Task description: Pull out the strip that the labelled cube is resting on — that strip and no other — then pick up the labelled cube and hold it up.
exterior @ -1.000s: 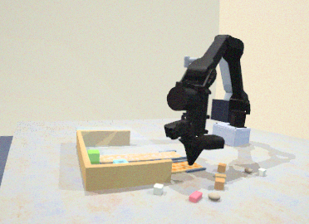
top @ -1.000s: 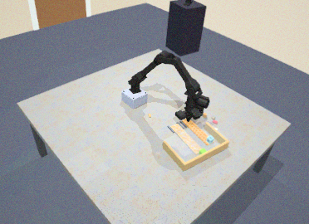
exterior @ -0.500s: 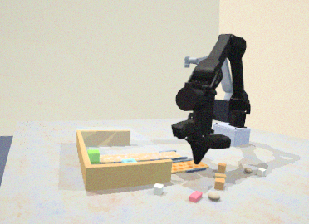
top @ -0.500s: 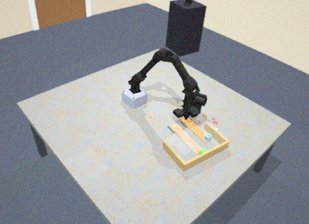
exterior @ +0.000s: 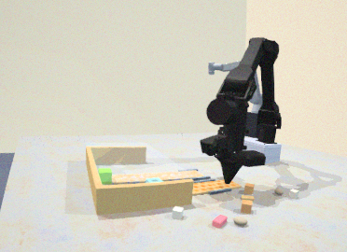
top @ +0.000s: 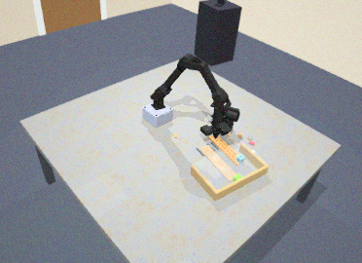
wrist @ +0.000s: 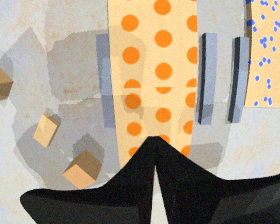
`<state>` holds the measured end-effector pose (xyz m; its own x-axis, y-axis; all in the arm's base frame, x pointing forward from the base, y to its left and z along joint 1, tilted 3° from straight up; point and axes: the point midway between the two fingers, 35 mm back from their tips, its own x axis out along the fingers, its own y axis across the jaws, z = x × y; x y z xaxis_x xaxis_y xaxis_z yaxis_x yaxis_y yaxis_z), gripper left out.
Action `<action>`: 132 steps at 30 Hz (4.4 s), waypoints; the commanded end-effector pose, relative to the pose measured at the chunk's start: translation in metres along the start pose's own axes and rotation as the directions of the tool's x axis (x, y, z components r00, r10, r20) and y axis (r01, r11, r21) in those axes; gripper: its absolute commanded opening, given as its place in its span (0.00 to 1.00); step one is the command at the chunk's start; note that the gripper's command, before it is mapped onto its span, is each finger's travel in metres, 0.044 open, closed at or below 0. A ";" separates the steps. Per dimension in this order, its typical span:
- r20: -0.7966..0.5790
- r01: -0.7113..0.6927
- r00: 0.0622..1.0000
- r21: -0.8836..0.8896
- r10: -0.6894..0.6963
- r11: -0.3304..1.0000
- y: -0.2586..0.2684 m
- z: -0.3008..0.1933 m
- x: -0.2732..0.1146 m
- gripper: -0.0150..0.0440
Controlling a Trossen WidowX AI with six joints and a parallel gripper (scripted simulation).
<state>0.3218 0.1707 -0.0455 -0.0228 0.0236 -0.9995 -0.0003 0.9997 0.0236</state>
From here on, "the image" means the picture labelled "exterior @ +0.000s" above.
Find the orange polka-dot strip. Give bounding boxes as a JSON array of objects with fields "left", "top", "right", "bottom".
[{"left": 192, "top": 180, "right": 242, "bottom": 196}]

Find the pale orange strip with blue speckles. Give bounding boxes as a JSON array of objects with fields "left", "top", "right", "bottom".
[{"left": 188, "top": 171, "right": 204, "bottom": 177}]

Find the pink block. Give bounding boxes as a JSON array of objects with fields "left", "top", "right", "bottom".
[{"left": 213, "top": 215, "right": 227, "bottom": 228}]

